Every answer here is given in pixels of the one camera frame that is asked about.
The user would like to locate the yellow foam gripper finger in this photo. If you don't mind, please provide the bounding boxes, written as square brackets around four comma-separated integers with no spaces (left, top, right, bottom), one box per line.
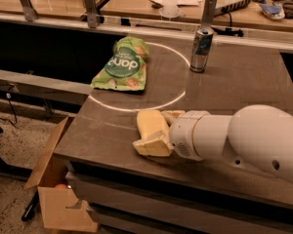
[161,110,186,126]
[133,130,172,157]

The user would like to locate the yellow sponge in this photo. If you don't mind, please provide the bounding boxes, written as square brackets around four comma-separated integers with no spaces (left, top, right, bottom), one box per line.
[137,110,170,136]

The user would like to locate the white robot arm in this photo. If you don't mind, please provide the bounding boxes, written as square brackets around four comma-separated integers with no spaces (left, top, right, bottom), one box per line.
[133,104,293,184]

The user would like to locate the redbull can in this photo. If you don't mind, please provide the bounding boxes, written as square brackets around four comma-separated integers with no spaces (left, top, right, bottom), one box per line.
[189,27,214,73]

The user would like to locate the green chip bag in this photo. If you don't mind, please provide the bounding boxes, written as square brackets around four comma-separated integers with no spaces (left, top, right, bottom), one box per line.
[91,37,149,91]

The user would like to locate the white face mask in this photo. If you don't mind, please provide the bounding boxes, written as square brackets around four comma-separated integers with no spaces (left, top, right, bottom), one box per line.
[159,4,182,20]

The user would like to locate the orange ball in box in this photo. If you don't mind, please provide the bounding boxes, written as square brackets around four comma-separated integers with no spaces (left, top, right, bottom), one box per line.
[54,183,69,189]

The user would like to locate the cardboard box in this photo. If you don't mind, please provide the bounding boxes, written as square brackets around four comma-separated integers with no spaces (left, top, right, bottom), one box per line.
[23,117,98,233]

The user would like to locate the white power strip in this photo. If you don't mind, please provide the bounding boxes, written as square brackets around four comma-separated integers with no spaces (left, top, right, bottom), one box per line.
[214,0,251,16]

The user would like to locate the blue white cloth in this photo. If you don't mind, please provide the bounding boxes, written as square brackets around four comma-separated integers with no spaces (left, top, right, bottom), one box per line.
[259,4,285,20]

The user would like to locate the black mesh cup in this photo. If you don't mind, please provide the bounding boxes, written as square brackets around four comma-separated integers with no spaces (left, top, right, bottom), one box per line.
[282,2,293,19]

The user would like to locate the metal bracket right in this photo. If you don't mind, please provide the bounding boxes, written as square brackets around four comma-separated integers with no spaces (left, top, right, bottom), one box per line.
[201,0,217,27]

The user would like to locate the metal bracket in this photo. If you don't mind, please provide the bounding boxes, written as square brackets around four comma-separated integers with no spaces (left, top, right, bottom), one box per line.
[84,0,99,28]
[201,0,217,27]
[20,0,38,21]

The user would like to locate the metal bracket middle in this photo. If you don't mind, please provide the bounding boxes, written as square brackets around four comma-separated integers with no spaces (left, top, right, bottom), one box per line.
[84,0,99,28]

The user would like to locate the black cable on floor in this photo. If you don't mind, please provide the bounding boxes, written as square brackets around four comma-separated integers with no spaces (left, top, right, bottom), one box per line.
[0,91,21,129]

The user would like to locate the metal bracket left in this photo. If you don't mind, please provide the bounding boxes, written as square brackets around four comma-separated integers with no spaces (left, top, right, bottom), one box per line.
[20,0,38,21]

